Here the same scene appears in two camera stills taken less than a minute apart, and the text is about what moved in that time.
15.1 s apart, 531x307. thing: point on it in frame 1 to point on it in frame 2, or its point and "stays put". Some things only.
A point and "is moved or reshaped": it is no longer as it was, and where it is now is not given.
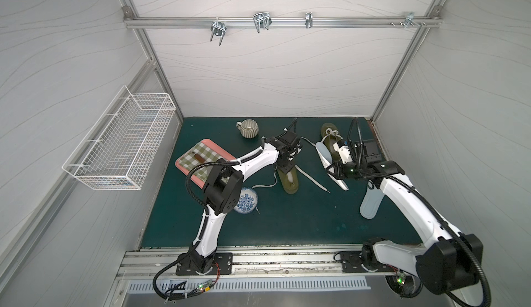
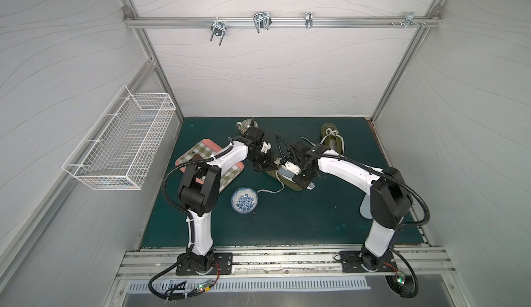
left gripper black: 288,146 to 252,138
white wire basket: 117,157 stays put
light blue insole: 324,151 is moved or reshaped
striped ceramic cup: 248,128 stays put
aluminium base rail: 250,263 stays put
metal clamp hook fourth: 408,20 stays put
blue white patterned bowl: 247,202 stays put
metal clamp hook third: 308,19 stays put
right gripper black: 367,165 to 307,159
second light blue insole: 371,200 stays put
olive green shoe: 290,180 is moved or reshaped
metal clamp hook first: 218,28 stays put
